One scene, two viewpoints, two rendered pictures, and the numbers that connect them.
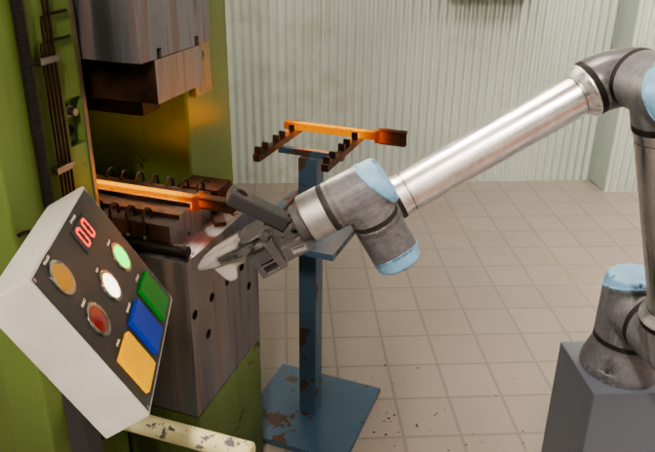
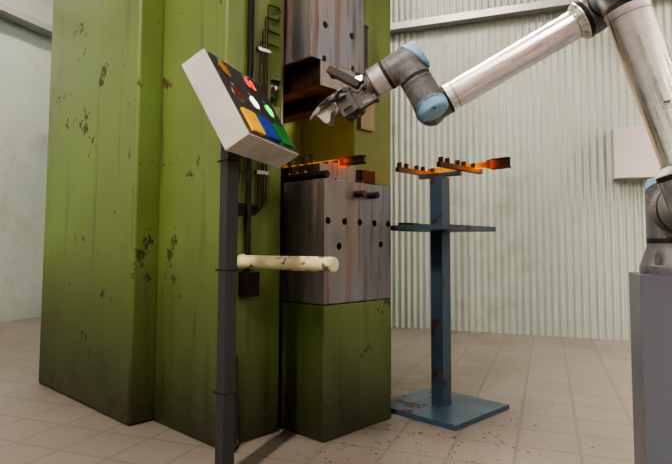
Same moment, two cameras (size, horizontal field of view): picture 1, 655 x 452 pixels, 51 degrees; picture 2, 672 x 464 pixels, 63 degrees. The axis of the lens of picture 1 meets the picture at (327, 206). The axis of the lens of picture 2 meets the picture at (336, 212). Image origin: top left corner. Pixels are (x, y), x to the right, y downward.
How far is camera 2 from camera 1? 1.18 m
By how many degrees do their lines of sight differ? 36
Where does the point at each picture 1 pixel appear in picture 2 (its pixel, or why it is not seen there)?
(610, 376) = (659, 266)
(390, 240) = (421, 84)
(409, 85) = (585, 251)
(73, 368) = (215, 100)
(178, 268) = (320, 183)
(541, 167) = not seen: outside the picture
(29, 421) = (213, 262)
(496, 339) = not seen: hidden behind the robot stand
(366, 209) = (404, 63)
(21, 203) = not seen: hidden behind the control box
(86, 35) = (288, 50)
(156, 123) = (337, 149)
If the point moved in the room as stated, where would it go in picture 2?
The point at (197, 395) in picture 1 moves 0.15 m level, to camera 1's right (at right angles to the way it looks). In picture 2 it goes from (324, 285) to (364, 287)
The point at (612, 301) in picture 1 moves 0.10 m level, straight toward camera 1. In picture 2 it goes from (649, 198) to (634, 196)
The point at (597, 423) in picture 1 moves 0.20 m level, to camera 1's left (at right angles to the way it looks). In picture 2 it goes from (651, 308) to (569, 304)
